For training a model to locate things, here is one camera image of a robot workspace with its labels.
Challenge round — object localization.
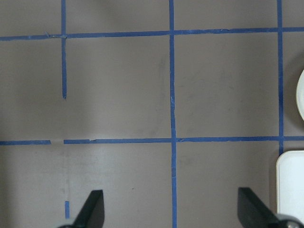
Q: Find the white round plate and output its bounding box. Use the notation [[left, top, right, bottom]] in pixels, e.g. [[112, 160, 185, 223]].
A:
[[296, 71, 304, 119]]

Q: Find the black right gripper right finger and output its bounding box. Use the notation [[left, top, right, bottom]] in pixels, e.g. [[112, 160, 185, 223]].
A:
[[237, 187, 279, 228]]

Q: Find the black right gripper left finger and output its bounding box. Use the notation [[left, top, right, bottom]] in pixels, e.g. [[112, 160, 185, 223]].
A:
[[72, 190, 105, 228]]

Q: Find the white rectangular tray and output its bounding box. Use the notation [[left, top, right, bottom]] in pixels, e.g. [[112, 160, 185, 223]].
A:
[[276, 150, 304, 221]]

